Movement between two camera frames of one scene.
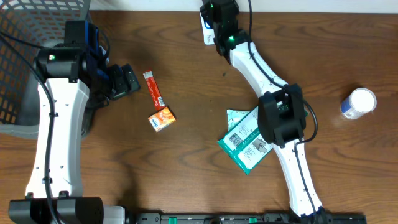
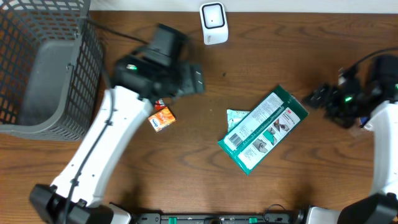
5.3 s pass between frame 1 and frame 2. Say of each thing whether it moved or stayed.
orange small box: stayed
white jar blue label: moved
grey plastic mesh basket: stayed
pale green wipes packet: stayed
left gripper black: moved
